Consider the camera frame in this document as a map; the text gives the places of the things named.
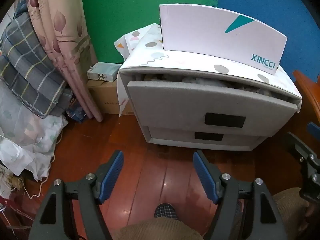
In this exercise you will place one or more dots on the brown cardboard box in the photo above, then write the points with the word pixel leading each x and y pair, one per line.
pixel 105 97

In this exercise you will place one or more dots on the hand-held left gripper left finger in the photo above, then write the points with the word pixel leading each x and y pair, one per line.
pixel 111 177

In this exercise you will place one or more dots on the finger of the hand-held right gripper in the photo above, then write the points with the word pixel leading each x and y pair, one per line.
pixel 296 145
pixel 314 129

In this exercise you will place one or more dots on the blue foam mat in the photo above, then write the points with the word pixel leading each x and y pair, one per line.
pixel 287 12

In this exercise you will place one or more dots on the grey lower drawer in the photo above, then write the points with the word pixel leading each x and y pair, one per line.
pixel 175 135

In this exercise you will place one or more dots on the person's leg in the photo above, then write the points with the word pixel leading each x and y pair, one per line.
pixel 160 230
pixel 290 205

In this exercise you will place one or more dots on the green foam mat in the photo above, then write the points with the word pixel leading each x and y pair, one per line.
pixel 125 10

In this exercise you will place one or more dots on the small teal white box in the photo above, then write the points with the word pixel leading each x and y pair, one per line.
pixel 105 71

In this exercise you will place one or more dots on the grey-fronted wooden drawer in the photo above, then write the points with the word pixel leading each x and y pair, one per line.
pixel 170 105

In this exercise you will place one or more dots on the person's left leg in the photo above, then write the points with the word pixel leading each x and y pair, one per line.
pixel 160 230

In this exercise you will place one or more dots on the blue packet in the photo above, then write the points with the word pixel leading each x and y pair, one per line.
pixel 77 113

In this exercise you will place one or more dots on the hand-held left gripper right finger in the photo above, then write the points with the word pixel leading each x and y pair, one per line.
pixel 203 177

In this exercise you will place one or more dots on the plaid slipper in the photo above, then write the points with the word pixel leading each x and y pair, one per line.
pixel 166 211

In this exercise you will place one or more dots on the orange-brown wooden furniture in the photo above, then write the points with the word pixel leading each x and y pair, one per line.
pixel 308 90

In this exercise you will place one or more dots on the person's right leg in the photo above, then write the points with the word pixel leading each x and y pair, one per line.
pixel 290 205

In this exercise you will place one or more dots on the white shoe box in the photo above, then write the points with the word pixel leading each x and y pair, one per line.
pixel 212 30

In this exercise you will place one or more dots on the grey plaid blanket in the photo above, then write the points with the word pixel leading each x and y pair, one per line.
pixel 25 62

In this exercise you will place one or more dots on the grey drawer cabinet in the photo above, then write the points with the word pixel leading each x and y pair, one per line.
pixel 200 147

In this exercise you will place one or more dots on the white floral sheer cloth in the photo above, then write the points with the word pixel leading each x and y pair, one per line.
pixel 25 127

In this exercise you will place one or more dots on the pink floral curtain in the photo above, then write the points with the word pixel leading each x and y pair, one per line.
pixel 62 42

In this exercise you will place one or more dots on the white plastic sheet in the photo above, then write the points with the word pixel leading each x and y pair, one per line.
pixel 22 160

